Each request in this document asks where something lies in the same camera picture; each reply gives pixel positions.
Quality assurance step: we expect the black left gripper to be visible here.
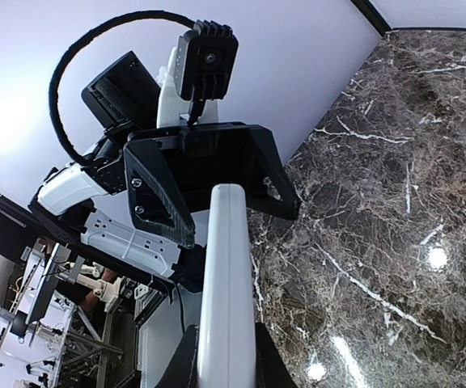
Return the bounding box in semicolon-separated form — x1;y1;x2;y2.
123;122;301;249

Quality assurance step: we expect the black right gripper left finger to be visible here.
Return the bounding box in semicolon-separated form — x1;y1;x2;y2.
158;325;199;388

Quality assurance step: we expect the black frame post right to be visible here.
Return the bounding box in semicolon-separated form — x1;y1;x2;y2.
351;0;392;36

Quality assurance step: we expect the white remote control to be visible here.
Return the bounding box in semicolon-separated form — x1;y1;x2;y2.
197;183;256;387

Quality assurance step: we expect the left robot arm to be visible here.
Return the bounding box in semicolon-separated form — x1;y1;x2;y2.
29;53;300;293

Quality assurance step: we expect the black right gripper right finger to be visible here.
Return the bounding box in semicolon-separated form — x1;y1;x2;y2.
255;323;297;388

